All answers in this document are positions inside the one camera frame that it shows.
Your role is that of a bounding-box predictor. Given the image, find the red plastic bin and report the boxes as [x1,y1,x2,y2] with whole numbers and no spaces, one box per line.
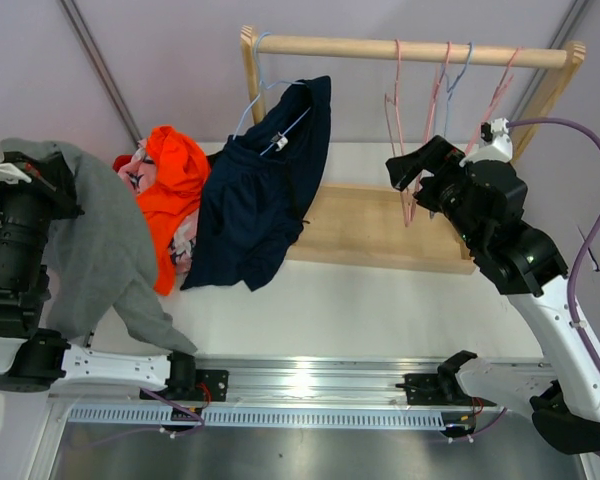
[112,155,132,172]

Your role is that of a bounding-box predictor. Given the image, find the blue wire hanger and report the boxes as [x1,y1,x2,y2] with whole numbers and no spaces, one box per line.
[229,27,314,157]
[443,42,474,136]

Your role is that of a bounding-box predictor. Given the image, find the wooden clothes rack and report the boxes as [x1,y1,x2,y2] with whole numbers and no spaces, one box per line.
[240,25,586,274]

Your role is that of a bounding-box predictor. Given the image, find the orange shorts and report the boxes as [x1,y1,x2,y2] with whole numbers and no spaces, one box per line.
[137,125,211,296]

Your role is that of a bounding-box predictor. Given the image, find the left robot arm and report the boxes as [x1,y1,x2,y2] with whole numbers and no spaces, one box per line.
[0,139,197,400]

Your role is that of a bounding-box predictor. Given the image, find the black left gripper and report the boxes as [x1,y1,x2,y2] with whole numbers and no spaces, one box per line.
[0,150,88,303]

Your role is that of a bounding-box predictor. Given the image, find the grey shorts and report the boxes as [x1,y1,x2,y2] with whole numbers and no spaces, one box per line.
[1,138,197,355]

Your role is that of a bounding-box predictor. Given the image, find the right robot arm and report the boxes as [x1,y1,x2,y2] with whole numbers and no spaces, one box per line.
[386,136,600,455]

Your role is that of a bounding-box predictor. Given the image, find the pink wire hanger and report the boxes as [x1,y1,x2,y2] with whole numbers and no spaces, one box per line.
[422,42,452,144]
[465,47,523,154]
[384,39,414,228]

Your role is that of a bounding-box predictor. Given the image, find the aluminium mounting rail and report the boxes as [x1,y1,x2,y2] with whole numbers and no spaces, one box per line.
[44,357,502,431]

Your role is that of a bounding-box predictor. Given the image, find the navy blue shorts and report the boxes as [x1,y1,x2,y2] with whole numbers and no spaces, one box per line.
[181,76,332,291]

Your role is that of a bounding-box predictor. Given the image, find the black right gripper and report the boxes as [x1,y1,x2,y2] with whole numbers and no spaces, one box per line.
[386,136,486,251]

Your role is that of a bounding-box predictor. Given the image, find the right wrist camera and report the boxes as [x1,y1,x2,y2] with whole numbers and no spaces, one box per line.
[460,118,513,166]

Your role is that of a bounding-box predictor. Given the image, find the pink patterned shorts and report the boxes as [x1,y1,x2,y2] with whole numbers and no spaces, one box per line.
[113,126,210,293]

